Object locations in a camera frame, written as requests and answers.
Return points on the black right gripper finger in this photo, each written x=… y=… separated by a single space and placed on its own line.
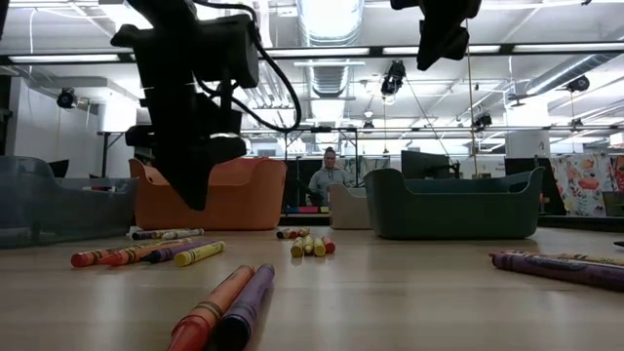
x=462 y=44
x=434 y=46

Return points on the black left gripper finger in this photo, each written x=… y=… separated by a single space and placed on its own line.
x=183 y=180
x=209 y=178

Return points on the white crayon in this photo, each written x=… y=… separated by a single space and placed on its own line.
x=183 y=233

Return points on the purple crayon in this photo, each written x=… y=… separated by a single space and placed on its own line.
x=246 y=307
x=146 y=234
x=166 y=253
x=560 y=271

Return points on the orange plastic bin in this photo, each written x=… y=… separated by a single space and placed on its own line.
x=244 y=205

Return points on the black beam with light panels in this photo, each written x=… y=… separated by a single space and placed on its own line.
x=507 y=49

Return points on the black spotlight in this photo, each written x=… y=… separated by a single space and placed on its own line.
x=482 y=119
x=66 y=98
x=578 y=84
x=368 y=126

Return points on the thin vertical pole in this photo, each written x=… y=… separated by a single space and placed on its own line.
x=470 y=122

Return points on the black folding table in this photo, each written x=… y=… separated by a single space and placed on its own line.
x=105 y=156

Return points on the translucent grey plastic bin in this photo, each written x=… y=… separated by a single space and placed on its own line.
x=73 y=209

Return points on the white column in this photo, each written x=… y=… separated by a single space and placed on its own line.
x=528 y=144

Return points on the black computer monitor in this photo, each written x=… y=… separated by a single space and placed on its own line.
x=424 y=166

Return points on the seated person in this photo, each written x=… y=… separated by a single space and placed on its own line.
x=331 y=183

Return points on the small black monitor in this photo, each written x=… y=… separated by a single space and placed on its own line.
x=58 y=168

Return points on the white plastic bin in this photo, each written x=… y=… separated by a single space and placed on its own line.
x=348 y=209

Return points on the teal plastic bin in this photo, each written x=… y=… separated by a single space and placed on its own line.
x=453 y=214

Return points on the floral patterned cloth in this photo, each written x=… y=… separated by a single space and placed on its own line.
x=582 y=187

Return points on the black hanging camera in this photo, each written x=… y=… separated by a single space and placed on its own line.
x=392 y=78

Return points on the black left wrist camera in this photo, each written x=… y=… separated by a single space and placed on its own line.
x=226 y=51

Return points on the black horizontal rail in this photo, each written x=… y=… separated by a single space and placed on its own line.
x=439 y=128

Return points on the silver angled duct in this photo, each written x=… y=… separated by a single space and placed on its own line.
x=560 y=73

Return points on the silver ventilation duct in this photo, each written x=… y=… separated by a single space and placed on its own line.
x=331 y=78

